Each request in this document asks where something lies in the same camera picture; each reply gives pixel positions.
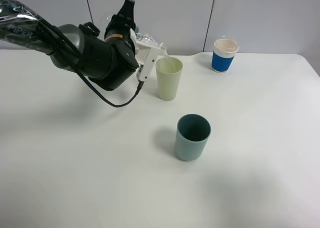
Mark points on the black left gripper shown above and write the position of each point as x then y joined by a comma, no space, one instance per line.
121,27

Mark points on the green label water bottle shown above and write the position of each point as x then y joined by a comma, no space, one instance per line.
142,38

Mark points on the pale yellow plastic cup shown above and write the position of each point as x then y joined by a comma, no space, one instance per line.
168,74

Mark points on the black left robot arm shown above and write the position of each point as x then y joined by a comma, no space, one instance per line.
108,62

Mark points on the blue sleeve paper cup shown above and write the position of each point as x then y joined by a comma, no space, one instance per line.
224,50

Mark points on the teal plastic cup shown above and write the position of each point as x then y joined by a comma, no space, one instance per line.
192,135

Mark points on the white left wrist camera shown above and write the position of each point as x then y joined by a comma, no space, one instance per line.
146,56

